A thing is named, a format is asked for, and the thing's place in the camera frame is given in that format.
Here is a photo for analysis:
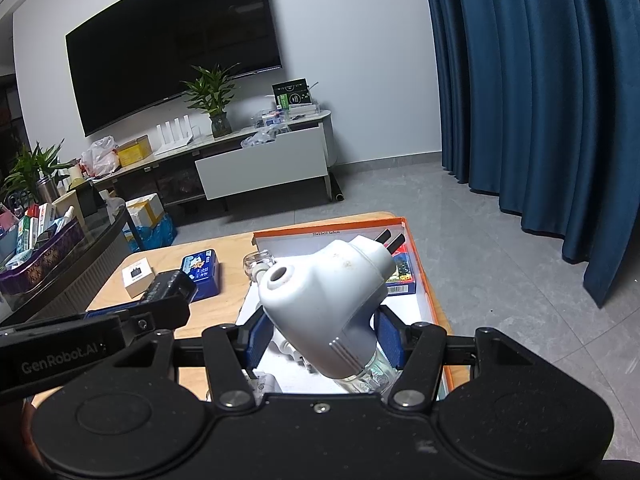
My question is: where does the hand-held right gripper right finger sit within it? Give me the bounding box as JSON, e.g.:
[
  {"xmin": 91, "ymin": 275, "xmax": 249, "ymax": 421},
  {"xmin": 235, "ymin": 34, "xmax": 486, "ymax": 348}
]
[{"xmin": 374, "ymin": 305, "xmax": 551, "ymax": 409}]

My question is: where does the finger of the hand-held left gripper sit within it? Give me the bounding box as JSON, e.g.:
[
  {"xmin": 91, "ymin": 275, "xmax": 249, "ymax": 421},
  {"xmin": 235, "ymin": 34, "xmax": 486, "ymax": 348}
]
[{"xmin": 120, "ymin": 296, "xmax": 191, "ymax": 348}]

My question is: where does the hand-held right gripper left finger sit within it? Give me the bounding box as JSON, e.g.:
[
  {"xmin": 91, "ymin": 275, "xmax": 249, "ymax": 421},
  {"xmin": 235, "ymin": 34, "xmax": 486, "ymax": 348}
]
[{"xmin": 100, "ymin": 310, "xmax": 275, "ymax": 408}]

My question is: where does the black rectangular adapter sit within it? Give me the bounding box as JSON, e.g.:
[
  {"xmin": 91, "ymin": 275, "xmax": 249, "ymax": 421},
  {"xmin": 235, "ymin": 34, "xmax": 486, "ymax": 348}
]
[{"xmin": 140, "ymin": 270, "xmax": 198, "ymax": 306}]

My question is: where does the white plug-in repellent heater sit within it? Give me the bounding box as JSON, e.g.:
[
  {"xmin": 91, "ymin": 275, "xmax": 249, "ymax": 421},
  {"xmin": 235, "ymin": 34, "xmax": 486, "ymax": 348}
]
[{"xmin": 272, "ymin": 337, "xmax": 316, "ymax": 373}]

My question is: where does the white repellent heater with bottle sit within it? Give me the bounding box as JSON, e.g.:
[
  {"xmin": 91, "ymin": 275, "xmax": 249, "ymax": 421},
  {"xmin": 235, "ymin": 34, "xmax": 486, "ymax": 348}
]
[{"xmin": 256, "ymin": 230, "xmax": 407, "ymax": 395}]

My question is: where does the shallow orange cardboard box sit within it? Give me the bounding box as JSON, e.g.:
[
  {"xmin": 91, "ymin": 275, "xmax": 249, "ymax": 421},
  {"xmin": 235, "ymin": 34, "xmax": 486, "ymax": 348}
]
[{"xmin": 235, "ymin": 216, "xmax": 453, "ymax": 401}]

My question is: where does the white charger plug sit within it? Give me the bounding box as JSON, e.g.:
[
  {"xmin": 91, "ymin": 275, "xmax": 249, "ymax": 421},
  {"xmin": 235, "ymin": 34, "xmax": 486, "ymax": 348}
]
[{"xmin": 245, "ymin": 370, "xmax": 278, "ymax": 406}]

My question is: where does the white charger box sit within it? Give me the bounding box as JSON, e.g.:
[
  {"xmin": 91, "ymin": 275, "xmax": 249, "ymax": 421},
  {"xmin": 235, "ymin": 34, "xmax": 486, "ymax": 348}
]
[{"xmin": 121, "ymin": 257, "xmax": 157, "ymax": 298}]

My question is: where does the blue cartoon tissue pack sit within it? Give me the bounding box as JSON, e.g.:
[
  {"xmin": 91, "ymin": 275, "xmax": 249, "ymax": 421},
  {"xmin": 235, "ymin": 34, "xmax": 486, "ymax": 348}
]
[{"xmin": 181, "ymin": 249, "xmax": 222, "ymax": 303}]

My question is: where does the tiger print card pack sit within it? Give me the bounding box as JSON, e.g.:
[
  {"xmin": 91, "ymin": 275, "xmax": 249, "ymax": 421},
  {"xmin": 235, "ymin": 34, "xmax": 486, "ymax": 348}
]
[{"xmin": 382, "ymin": 250, "xmax": 418, "ymax": 297}]

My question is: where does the blue plastic bag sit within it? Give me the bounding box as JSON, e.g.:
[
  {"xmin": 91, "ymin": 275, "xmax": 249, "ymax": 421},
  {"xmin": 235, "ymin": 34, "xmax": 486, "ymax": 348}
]
[{"xmin": 122, "ymin": 215, "xmax": 178, "ymax": 253}]

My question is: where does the small clear plastic bottle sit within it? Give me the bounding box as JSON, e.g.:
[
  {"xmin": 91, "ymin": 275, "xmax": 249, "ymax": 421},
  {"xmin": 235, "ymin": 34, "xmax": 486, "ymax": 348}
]
[{"xmin": 243, "ymin": 251, "xmax": 277, "ymax": 281}]

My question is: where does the black oval side table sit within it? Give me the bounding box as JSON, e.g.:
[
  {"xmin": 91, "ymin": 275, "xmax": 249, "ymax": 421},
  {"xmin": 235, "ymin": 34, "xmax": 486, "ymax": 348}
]
[{"xmin": 0, "ymin": 205, "xmax": 133, "ymax": 331}]

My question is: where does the purple patterned tray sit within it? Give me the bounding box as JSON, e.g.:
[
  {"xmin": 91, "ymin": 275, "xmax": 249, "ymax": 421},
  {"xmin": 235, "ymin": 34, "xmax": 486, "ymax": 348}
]
[{"xmin": 0, "ymin": 217, "xmax": 86, "ymax": 296}]

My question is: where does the white and yellow carton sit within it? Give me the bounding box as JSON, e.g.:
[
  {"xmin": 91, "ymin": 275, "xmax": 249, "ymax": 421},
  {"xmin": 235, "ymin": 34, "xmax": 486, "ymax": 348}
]
[{"xmin": 125, "ymin": 193, "xmax": 166, "ymax": 228}]

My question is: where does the black desktop box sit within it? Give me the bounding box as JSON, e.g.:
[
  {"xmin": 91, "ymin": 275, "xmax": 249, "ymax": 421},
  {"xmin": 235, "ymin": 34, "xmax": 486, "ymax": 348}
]
[{"xmin": 75, "ymin": 180, "xmax": 103, "ymax": 218}]

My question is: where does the yellow cardboard box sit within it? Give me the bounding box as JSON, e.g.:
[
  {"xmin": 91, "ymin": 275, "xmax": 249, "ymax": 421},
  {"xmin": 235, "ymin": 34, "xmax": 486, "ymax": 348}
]
[{"xmin": 116, "ymin": 135, "xmax": 153, "ymax": 168}]

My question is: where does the white plastic bag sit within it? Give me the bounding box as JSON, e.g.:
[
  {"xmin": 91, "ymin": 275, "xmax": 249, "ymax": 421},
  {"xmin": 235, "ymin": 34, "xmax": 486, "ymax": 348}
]
[{"xmin": 80, "ymin": 136, "xmax": 121, "ymax": 178}]

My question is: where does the white cabinet drawer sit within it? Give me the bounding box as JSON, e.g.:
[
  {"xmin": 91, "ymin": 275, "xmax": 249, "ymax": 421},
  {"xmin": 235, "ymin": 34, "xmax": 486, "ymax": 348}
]
[{"xmin": 194, "ymin": 125, "xmax": 328, "ymax": 201}]

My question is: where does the white router with antennas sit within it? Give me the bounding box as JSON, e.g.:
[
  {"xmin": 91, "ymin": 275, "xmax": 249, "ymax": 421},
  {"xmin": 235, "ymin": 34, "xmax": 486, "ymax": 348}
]
[{"xmin": 152, "ymin": 116, "xmax": 196, "ymax": 156}]

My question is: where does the leafy plant in metal pot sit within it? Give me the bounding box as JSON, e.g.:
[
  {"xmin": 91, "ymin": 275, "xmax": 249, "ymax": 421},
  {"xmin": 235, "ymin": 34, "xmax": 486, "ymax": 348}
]
[{"xmin": 0, "ymin": 142, "xmax": 76, "ymax": 206}]

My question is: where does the clear plastic bag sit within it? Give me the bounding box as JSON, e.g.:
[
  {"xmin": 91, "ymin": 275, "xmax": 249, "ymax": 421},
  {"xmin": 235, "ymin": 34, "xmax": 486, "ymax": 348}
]
[{"xmin": 241, "ymin": 127, "xmax": 291, "ymax": 149}]

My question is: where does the white television cabinet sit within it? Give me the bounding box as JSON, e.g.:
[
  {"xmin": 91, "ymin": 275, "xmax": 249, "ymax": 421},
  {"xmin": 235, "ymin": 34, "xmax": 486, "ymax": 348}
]
[{"xmin": 75, "ymin": 107, "xmax": 336, "ymax": 216}]

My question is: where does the clear plastic storage box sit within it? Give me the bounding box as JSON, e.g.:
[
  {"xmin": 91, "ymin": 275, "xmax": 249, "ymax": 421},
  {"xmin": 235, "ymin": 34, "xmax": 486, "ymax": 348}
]
[{"xmin": 250, "ymin": 108, "xmax": 286, "ymax": 129}]

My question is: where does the green plant in glass vase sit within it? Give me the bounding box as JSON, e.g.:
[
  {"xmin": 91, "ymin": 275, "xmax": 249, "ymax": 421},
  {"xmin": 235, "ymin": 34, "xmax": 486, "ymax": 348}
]
[{"xmin": 181, "ymin": 63, "xmax": 241, "ymax": 139}]

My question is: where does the black and green box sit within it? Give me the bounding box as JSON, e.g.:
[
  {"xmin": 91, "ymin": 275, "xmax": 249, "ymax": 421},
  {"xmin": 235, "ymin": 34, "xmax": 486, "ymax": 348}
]
[{"xmin": 272, "ymin": 78, "xmax": 313, "ymax": 108}]

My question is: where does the blue curtain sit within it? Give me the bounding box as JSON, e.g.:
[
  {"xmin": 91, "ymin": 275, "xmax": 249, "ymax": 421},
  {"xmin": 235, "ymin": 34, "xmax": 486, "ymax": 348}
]
[{"xmin": 420, "ymin": 0, "xmax": 640, "ymax": 308}]

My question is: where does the black wall television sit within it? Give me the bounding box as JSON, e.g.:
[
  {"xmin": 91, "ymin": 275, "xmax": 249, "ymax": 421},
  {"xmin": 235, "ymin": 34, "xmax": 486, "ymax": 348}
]
[{"xmin": 65, "ymin": 0, "xmax": 283, "ymax": 137}]

